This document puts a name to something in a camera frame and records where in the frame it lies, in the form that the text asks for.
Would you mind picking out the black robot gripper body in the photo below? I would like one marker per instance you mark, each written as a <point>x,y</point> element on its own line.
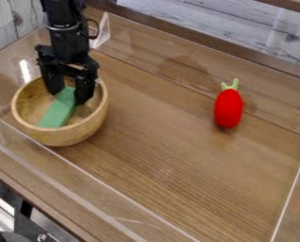
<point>65,56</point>

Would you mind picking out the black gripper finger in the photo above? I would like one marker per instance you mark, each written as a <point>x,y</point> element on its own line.
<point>53,79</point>
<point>85,87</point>

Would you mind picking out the green rectangular block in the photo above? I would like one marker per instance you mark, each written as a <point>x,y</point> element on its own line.
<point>60,111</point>

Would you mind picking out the brown wooden bowl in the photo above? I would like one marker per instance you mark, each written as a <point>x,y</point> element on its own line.
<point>32,101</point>

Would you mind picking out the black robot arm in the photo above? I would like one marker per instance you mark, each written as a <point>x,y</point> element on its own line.
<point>65,13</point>

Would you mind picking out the red plush radish toy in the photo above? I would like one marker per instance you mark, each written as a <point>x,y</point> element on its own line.
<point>228,105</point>

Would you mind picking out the clear acrylic corner bracket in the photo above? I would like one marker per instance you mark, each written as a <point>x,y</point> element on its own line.
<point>104,32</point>

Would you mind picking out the clear acrylic tray wall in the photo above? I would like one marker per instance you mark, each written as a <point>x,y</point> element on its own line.
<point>89,208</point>

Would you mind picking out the black table leg bracket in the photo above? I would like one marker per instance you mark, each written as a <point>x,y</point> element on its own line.
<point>26,227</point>

